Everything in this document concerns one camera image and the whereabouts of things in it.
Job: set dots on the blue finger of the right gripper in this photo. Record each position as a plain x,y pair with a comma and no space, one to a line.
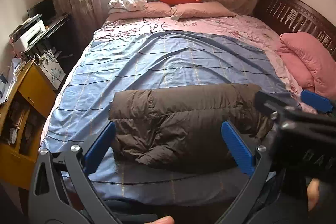
318,102
271,106

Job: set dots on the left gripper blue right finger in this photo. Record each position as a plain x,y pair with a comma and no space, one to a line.
253,160

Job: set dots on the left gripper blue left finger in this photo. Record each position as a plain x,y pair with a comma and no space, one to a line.
48,198

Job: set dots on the brown down jacket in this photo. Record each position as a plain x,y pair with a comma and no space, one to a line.
179,129

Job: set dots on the person's right hand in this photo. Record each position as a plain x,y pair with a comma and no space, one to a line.
313,193

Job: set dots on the person's left hand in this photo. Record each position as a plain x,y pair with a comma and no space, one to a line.
164,220

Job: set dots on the pink folded quilt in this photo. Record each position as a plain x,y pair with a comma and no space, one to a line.
308,62

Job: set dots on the pink floral bed cover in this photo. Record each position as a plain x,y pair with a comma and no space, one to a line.
210,27

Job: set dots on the yellow wooden cabinet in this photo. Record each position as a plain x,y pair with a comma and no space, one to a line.
23,116

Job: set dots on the dark wooden headboard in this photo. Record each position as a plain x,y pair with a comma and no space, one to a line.
285,16

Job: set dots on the pink pillow right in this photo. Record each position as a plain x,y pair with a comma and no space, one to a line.
199,10

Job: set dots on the pink pillow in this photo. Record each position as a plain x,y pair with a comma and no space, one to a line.
153,10
199,10

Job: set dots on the white floral box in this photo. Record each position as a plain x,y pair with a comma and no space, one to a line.
52,69

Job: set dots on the blue plaid bed sheet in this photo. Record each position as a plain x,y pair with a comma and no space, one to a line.
81,109

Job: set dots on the pink pillow left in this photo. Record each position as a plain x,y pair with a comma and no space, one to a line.
153,10

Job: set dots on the black desk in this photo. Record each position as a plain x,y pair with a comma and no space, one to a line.
58,37

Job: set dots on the white printer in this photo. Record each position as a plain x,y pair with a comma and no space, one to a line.
26,33

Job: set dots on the white floral pillow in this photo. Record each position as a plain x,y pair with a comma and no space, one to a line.
129,5

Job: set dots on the black monitor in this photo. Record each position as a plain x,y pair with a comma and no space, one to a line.
44,8

